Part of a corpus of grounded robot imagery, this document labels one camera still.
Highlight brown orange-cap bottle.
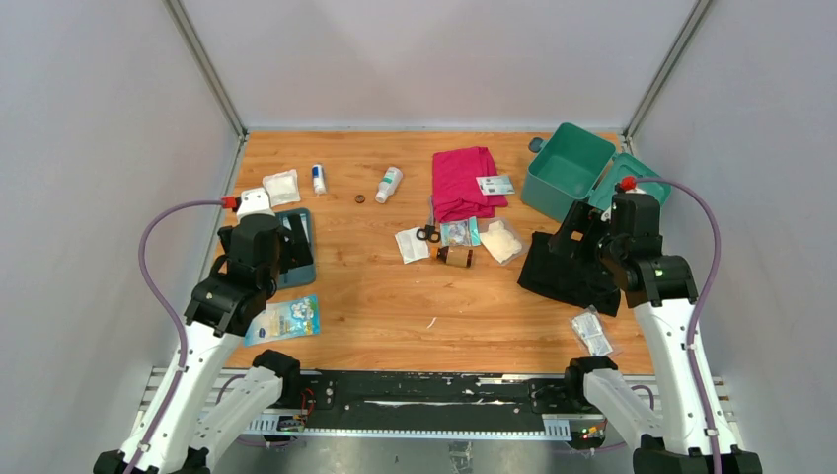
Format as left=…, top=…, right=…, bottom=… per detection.
left=430, top=246, right=473, bottom=269

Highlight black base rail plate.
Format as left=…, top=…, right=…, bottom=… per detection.
left=235, top=369, right=629, bottom=436

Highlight white card label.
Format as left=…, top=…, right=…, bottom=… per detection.
left=476, top=175, right=515, bottom=196

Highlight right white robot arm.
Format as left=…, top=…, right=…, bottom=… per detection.
left=549, top=193, right=763, bottom=473

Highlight white gauze pack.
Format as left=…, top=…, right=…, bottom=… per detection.
left=262, top=169, right=301, bottom=207

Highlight clear bag of items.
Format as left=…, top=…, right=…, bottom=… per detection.
left=571, top=306, right=614, bottom=356

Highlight teal medicine box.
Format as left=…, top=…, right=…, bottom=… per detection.
left=521, top=122, right=657, bottom=221

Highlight small white blue tube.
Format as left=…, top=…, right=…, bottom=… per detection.
left=311, top=163, right=328, bottom=196

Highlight black handled scissors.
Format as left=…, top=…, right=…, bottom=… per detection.
left=416, top=196, right=441, bottom=243

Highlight white green-label bottle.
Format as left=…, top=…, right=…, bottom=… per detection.
left=375, top=166, right=403, bottom=204

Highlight blue cartoon packet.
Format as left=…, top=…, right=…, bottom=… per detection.
left=244, top=295, right=321, bottom=347

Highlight teal divided tray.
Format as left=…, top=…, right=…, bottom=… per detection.
left=275, top=207, right=317, bottom=289

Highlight teal patterned small packet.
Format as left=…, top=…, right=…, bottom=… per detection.
left=440, top=216, right=482, bottom=247

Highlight pink folded cloth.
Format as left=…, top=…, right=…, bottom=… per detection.
left=432, top=146, right=508, bottom=223

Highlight white paper sachet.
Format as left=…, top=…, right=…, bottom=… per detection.
left=395, top=227, right=429, bottom=264

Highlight cotton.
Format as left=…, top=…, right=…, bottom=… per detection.
left=478, top=217, right=525, bottom=266

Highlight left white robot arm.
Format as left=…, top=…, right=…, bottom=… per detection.
left=93, top=214, right=303, bottom=473

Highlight black cloth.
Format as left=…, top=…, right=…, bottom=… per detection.
left=517, top=232, right=621, bottom=317

